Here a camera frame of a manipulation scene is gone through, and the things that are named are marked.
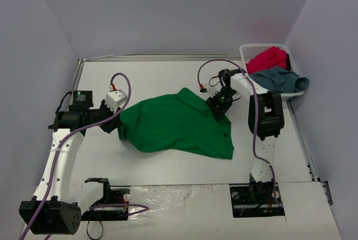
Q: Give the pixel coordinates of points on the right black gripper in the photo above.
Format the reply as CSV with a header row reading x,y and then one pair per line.
x,y
217,108

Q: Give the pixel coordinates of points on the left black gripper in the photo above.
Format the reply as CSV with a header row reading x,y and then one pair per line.
x,y
109,122

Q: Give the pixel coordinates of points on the green t shirt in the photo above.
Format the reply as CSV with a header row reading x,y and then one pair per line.
x,y
181,121

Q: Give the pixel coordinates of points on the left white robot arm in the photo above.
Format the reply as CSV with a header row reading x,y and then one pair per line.
x,y
52,209

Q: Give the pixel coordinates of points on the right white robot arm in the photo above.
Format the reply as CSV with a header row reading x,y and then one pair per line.
x,y
265,121

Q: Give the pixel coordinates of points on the grey-blue t shirt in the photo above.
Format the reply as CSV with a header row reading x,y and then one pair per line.
x,y
280,80

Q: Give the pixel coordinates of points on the pink-red t shirt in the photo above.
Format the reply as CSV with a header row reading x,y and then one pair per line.
x,y
272,57

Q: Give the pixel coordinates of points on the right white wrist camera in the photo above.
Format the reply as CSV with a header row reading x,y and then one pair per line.
x,y
208,91

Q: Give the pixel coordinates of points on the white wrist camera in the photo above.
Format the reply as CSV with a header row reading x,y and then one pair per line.
x,y
208,91
114,99

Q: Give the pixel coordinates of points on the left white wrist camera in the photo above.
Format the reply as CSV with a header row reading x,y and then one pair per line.
x,y
114,99

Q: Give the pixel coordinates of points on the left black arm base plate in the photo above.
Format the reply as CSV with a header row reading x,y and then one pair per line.
x,y
117,195

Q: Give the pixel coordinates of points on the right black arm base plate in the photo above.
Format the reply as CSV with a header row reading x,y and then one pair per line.
x,y
244,206

